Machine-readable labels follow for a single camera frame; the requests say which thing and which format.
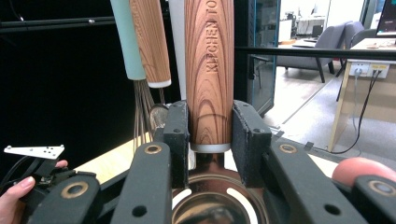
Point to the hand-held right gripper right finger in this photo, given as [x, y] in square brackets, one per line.
[250, 149]

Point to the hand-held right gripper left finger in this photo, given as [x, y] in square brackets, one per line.
[177, 149]

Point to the dark glass-door cabinet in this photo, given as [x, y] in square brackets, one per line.
[264, 81]

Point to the black metal bar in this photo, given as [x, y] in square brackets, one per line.
[311, 53]
[56, 25]

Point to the grey armchair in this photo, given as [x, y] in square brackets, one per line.
[323, 39]
[358, 34]

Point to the wooden office desk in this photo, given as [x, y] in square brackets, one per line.
[376, 102]

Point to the white power strip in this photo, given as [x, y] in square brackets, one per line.
[367, 69]

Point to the computer monitor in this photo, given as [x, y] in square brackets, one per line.
[388, 18]

